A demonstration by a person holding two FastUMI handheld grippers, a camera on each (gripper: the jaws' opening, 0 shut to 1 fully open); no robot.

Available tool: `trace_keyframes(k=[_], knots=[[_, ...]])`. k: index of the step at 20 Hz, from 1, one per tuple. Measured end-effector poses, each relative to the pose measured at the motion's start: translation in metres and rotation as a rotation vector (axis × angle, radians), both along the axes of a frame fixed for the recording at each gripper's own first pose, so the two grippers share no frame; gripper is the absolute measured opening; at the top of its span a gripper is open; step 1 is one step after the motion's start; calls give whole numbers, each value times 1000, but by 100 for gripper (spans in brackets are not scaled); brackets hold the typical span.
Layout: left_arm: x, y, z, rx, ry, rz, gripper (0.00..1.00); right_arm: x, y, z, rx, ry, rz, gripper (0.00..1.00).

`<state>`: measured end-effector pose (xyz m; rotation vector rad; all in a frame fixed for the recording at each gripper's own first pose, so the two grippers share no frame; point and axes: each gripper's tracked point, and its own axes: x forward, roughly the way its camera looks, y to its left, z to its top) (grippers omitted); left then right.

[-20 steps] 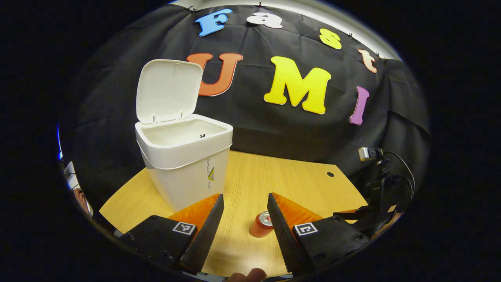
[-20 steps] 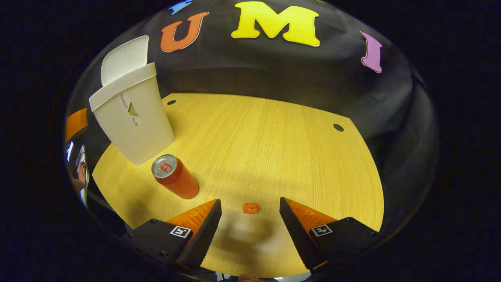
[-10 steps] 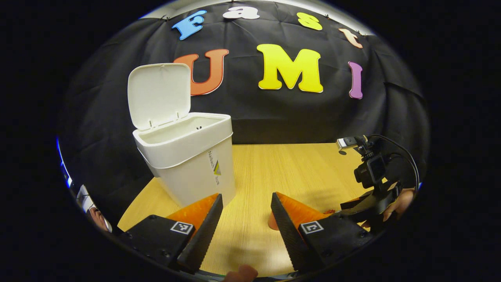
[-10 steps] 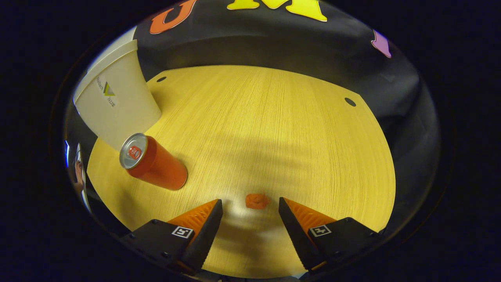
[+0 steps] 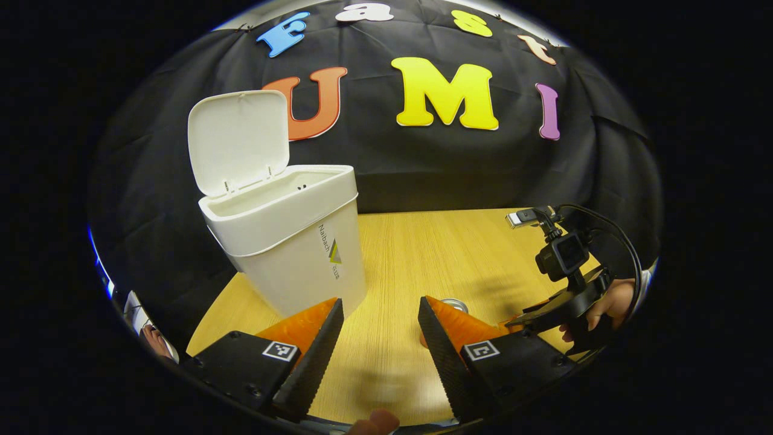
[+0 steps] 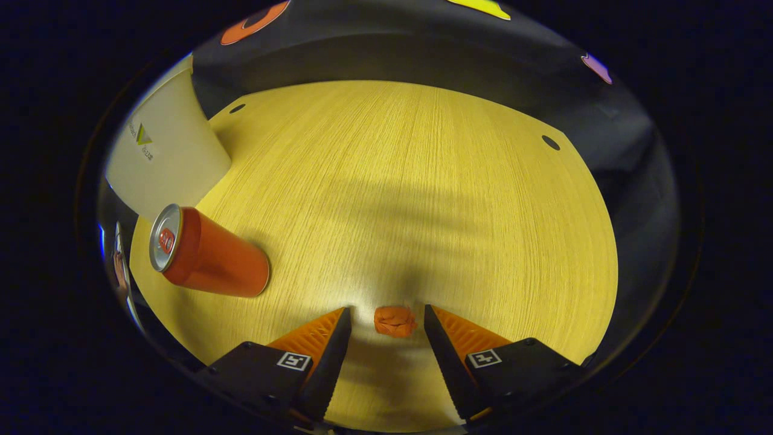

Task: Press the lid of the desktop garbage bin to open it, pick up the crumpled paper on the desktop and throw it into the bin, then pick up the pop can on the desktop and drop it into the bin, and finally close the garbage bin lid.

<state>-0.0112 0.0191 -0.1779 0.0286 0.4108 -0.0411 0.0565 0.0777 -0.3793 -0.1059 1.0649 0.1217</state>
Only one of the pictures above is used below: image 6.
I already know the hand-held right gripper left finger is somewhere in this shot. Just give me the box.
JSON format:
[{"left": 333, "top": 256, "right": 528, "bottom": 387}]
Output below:
[{"left": 194, "top": 306, "right": 353, "bottom": 424}]

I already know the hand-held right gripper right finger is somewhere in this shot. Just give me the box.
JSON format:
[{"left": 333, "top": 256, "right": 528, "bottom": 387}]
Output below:
[{"left": 424, "top": 304, "right": 586, "bottom": 422}]

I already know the orange paper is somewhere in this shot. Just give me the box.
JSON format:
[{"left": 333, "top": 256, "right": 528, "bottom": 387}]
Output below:
[{"left": 373, "top": 306, "right": 417, "bottom": 338}]

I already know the red pop can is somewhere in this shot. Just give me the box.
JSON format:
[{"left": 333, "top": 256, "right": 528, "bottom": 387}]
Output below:
[{"left": 149, "top": 204, "right": 271, "bottom": 298}]

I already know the white desktop garbage bin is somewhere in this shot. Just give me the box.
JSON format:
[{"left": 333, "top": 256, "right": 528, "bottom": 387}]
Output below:
[{"left": 106, "top": 54, "right": 232, "bottom": 223}]

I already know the wooden desktop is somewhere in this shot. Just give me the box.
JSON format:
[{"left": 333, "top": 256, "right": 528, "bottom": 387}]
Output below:
[{"left": 129, "top": 80, "right": 619, "bottom": 433}]

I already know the black backdrop cloth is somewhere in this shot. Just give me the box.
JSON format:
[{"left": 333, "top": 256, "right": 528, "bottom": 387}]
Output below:
[{"left": 192, "top": 0, "right": 683, "bottom": 369}]

